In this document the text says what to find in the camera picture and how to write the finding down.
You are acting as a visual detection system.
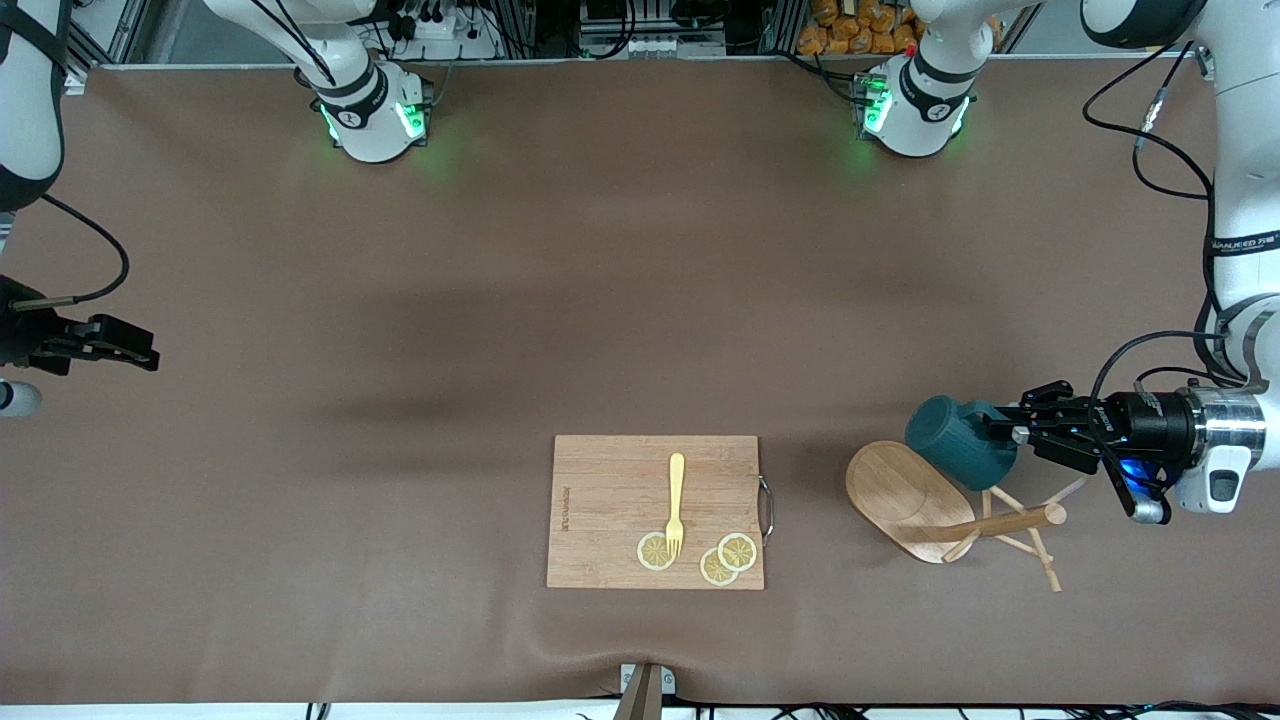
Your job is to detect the teal cup yellow inside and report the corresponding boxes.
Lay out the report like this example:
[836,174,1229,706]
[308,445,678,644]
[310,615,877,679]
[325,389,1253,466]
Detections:
[905,394,1020,492]

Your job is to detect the wooden mug rack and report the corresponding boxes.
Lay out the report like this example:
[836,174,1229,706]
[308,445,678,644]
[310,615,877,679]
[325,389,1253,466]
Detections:
[845,440,1093,593]

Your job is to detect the brown table mat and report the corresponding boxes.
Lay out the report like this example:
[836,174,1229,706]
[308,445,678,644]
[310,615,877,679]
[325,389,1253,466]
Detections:
[0,55,1280,706]

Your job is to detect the yellow plastic fork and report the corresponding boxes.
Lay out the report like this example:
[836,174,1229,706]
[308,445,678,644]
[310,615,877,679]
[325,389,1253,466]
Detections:
[665,452,688,559]

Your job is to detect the white power strip with plugs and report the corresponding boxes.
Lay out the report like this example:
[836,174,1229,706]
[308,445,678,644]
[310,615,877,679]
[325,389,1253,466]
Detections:
[385,0,501,61]

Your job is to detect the wooden cutting board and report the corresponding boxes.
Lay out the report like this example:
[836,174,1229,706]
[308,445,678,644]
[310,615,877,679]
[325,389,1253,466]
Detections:
[546,434,766,591]

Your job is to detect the white socket row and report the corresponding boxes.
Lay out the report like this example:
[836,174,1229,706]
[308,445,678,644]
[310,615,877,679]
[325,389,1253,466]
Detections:
[598,35,726,59]

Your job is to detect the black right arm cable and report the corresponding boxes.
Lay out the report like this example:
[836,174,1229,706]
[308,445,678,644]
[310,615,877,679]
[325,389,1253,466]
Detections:
[15,193,132,307]

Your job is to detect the grey metal camera mount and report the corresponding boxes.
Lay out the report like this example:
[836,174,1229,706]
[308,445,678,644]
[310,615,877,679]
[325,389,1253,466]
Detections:
[618,663,677,720]

